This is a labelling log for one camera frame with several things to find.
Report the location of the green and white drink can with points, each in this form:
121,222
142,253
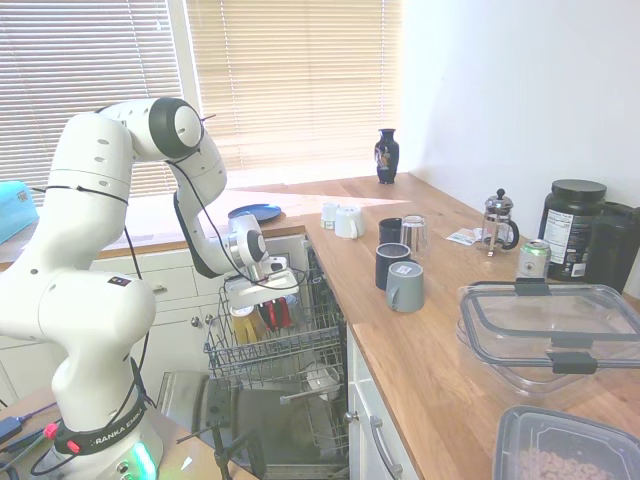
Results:
533,262

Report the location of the open dishwasher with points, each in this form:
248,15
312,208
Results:
190,395

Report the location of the blue plate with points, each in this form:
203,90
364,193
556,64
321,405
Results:
255,212

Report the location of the clear plastic storage container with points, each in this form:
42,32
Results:
550,312
505,372

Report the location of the black protein powder tub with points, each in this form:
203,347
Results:
570,230

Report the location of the narrow beige window blind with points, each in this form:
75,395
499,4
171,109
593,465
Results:
85,55

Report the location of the red plug on robot base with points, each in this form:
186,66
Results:
51,430

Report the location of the white paper packets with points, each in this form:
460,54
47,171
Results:
465,236

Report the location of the glass french press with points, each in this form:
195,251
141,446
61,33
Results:
496,222

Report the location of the silver cabinet knob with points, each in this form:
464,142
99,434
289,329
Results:
351,416
195,321
208,319

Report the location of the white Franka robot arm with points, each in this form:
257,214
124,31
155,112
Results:
85,165

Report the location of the white ceramic mug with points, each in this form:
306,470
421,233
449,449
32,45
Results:
347,222
329,215

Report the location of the grey ceramic mug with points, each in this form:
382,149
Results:
406,287

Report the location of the white cabinet under wooden counter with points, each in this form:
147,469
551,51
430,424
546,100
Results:
360,380

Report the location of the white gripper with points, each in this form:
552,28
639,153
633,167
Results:
260,290

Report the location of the black plastic jug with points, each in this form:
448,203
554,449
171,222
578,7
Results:
612,250

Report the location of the black camera stand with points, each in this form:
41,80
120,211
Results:
220,450

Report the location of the red ceramic mug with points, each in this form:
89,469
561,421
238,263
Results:
274,312

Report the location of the clear drinking glass with label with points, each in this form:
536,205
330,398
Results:
298,312

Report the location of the dark blue painted vase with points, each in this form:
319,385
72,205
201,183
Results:
386,160

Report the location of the light blue box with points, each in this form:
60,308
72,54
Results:
15,210

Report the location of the black ceramic mug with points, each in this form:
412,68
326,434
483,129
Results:
392,262
389,231

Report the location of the grey plastic container with cereal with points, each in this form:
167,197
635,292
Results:
560,445

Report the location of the wide beige window blind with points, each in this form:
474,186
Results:
295,75

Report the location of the clear tall drinking glass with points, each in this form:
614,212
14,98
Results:
415,237

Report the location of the white kitchen base cabinets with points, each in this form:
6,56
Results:
175,310

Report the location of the yellow ceramic mug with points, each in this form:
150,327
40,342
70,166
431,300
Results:
245,325

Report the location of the built-in dishwasher body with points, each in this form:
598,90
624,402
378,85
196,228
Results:
326,300

